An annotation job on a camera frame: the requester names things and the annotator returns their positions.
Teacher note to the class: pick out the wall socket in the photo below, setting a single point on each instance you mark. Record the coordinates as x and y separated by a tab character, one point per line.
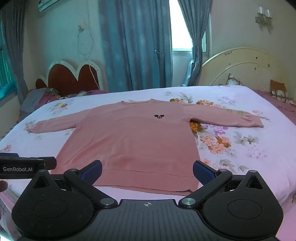
81	27

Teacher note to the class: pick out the floral bed sheet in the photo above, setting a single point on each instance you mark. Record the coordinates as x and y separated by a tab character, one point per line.
242	139

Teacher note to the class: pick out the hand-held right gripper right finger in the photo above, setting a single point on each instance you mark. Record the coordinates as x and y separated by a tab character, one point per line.
203	172

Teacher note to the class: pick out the cream bed headboard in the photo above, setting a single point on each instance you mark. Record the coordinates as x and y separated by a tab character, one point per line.
245	67

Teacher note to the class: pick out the tied blue curtain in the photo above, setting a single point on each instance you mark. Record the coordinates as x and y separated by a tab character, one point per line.
196	23

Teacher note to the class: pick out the pink blanket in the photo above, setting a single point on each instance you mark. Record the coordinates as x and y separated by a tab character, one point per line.
272	103

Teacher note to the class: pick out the wide blue curtain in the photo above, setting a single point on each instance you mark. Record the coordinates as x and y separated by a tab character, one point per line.
134	46

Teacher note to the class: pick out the green-tinted window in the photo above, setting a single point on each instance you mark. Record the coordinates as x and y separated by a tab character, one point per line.
5	69

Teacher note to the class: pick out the grey curtain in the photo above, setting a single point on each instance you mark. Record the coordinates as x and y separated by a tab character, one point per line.
13	46

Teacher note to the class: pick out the brown patterned pillow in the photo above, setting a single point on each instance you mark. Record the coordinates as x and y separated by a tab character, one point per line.
279	90
233	81

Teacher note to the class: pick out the pink long-sleeve sweater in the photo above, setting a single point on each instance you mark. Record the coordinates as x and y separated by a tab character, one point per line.
138	143

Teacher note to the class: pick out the white air conditioner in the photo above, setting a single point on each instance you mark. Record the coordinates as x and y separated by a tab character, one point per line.
46	4

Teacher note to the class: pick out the red heart-shaped headboard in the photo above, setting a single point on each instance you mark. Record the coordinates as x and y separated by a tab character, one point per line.
67	78

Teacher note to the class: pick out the pile of clothes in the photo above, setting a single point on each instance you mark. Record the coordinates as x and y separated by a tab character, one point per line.
34	99

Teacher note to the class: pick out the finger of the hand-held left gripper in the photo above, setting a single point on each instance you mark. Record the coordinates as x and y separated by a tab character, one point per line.
50	162

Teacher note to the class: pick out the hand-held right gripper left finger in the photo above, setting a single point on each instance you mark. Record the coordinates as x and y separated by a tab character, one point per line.
92	172

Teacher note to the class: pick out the wall sconce lamp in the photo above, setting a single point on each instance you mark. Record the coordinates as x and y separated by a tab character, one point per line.
263	16

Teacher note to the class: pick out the person's left hand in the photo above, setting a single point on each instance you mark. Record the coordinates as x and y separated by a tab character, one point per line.
2	185

